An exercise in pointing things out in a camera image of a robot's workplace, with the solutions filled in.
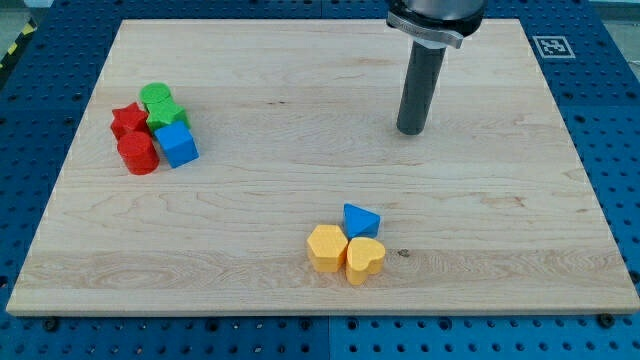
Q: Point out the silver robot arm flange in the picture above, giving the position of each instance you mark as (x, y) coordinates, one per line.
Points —
(437, 24)

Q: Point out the blue cube block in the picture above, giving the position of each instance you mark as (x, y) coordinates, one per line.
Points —
(177, 144)

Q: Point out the green star block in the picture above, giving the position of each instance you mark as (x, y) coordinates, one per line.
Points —
(165, 113)

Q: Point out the red star block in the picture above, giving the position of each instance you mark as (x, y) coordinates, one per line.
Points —
(129, 119)

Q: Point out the blue triangle block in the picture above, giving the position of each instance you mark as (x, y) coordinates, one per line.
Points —
(359, 222)

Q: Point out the yellow hexagon block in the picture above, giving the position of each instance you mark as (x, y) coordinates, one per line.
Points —
(326, 248)

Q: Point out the yellow heart block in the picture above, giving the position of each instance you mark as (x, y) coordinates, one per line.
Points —
(365, 257)

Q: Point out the light wooden board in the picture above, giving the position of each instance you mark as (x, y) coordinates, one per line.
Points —
(488, 212)

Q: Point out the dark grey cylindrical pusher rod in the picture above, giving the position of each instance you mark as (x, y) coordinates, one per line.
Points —
(421, 78)

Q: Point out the red cylinder block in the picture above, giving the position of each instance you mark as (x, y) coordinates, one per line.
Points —
(138, 153)

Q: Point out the green cylinder block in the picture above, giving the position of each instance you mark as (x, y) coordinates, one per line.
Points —
(154, 93)

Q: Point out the white fiducial marker tag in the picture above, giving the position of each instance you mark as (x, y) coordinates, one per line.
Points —
(553, 47)

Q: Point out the black bolt left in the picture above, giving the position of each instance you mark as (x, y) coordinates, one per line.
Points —
(50, 324)

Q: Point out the black bolt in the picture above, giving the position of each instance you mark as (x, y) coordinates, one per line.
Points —
(50, 324)
(606, 320)

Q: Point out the black bolt right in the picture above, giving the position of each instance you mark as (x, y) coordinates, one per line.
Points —
(606, 320)

